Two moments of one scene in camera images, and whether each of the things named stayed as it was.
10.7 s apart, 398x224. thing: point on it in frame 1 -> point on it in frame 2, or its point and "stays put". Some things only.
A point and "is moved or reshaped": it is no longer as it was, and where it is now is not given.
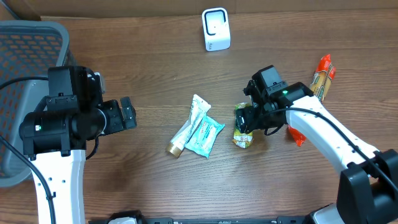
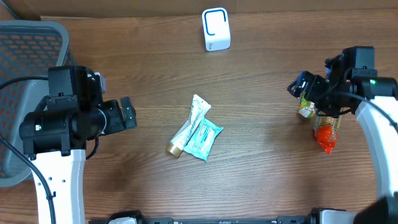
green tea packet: x=242 y=139 is moved or reshaped
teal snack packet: x=203 y=139 stays put
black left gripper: x=125 y=113 stays put
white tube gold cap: x=199 y=108 stays put
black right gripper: x=245 y=120 -> x=300 y=86
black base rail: x=278 y=219 stays put
